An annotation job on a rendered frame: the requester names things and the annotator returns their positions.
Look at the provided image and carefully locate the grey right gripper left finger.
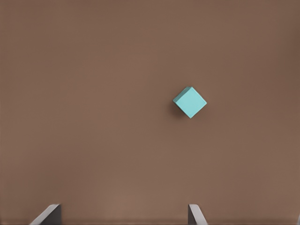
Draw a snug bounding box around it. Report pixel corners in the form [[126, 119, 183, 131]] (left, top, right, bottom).
[[29, 203, 62, 225]]

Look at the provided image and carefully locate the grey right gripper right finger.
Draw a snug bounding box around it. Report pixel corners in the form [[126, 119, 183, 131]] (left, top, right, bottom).
[[187, 203, 208, 225]]

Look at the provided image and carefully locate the blue wooden cube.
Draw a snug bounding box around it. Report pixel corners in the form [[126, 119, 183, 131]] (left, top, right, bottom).
[[172, 86, 207, 119]]

